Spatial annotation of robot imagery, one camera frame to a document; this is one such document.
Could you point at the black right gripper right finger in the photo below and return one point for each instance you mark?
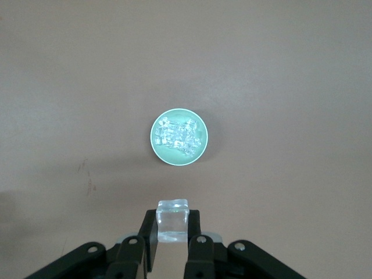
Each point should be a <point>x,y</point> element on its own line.
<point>203,255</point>

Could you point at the clear ice cube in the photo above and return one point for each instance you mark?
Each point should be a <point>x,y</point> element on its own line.
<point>173,221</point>

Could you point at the pile of clear ice cubes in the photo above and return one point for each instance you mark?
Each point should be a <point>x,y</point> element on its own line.
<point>177,136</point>

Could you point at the green ceramic bowl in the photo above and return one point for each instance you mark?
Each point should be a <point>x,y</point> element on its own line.
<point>174,160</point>

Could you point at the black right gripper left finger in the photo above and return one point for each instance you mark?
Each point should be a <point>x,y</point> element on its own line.
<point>128,255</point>

